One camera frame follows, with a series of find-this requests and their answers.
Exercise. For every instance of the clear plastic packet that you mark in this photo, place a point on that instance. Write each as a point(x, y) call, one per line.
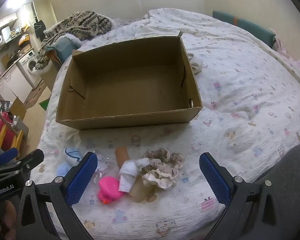
point(102, 162)

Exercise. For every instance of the red bag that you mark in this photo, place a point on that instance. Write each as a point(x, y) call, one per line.
point(0, 127)

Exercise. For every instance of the light blue plush toy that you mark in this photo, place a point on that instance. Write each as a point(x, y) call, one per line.
point(71, 155)

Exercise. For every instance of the wooden stick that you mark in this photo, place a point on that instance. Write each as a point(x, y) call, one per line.
point(5, 120)

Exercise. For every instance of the tan cardboard tube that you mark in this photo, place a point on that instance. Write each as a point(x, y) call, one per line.
point(140, 191)

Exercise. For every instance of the teal headboard cushion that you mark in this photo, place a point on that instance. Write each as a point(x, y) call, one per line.
point(247, 26)

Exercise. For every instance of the brown cardboard tube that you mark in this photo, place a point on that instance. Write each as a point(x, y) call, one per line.
point(121, 155)

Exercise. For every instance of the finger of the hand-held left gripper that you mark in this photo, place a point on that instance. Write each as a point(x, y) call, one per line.
point(32, 158)
point(7, 153)

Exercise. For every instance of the small cardboard floor box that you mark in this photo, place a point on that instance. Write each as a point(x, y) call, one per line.
point(17, 107)

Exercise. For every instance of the green floor mat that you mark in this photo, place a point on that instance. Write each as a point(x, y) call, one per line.
point(43, 105)

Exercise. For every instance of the pink rubber duck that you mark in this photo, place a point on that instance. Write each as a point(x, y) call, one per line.
point(110, 187)

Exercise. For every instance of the black hanging garment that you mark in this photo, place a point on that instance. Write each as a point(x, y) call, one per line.
point(40, 27)

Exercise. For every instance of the pinkish beige scrunchie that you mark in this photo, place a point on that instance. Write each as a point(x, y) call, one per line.
point(165, 167)

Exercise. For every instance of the rolled white cloth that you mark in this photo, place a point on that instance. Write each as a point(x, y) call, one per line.
point(196, 66)

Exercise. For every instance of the teal cushion with fleece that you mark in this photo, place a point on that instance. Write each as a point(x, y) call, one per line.
point(62, 46)

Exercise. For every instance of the white sock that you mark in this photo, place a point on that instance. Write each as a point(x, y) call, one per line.
point(128, 172)

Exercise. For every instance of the white washing machine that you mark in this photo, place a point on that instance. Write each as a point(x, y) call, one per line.
point(31, 63)

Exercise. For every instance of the yellow wooden rack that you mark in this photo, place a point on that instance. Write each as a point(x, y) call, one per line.
point(16, 140)

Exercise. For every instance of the brown cardboard box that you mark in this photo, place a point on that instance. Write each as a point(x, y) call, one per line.
point(127, 80)

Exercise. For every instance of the white kitchen cabinet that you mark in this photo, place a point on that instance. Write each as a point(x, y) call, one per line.
point(17, 82)

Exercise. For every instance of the grey plastic container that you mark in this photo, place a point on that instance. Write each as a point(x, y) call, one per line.
point(21, 126)

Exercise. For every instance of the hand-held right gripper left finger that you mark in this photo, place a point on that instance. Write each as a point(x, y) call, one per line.
point(81, 177)

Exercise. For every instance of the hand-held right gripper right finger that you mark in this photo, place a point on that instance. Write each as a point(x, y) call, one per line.
point(215, 180)

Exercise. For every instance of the patterned knit blanket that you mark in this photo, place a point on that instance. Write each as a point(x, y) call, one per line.
point(77, 25)

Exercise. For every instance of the cream lace scrunchie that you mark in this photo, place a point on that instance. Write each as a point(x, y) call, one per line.
point(155, 178)

